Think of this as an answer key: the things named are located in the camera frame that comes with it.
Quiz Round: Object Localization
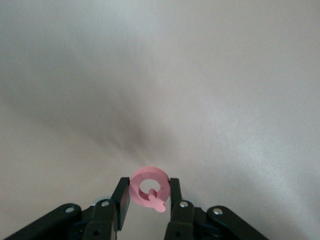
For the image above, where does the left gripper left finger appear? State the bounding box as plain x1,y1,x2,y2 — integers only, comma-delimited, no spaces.
3,176,132,240

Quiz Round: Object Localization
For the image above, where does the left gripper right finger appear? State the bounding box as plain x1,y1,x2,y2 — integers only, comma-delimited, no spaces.
163,177,270,240

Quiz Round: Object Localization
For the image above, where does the red foam letter Q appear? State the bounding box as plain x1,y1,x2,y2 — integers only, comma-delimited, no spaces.
128,165,172,214

